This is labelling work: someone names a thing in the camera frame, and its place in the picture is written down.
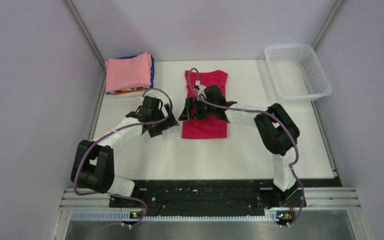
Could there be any orange folded t shirt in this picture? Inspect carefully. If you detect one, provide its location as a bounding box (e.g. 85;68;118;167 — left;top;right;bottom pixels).
106;88;148;95

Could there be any white cable duct strip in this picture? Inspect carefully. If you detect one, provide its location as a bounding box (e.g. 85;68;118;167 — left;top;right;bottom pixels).
70;210;291;222

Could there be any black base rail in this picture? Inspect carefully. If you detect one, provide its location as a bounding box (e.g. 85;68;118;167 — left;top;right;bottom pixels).
109;179;307;217

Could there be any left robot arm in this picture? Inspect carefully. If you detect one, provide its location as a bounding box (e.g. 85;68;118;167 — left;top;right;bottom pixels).
70;96;178;207

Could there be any blue folded t shirt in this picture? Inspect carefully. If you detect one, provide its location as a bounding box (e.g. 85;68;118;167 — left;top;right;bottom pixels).
106;54;155;95

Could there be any pink folded t shirt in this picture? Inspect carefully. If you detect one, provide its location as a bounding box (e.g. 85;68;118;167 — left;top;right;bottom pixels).
104;51;153;93

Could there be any white folded t shirt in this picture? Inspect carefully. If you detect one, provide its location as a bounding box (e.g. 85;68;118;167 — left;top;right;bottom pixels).
104;87;149;98

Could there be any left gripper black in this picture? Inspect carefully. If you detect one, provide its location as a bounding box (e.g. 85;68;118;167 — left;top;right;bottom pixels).
148;103;178;137

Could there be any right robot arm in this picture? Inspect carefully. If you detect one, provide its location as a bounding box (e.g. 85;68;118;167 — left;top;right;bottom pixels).
178;85;300;206

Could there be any white plastic basket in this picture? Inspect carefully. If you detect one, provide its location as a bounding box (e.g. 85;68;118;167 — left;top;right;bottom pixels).
264;44;333;103

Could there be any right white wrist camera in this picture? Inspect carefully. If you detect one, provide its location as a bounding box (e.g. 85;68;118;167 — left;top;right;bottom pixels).
193;84;207;95

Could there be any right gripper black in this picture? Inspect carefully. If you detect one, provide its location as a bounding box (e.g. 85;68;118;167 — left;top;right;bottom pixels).
179;97;217;121

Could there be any crimson red t shirt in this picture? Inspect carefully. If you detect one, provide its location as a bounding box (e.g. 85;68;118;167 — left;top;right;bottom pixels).
181;70;228;140

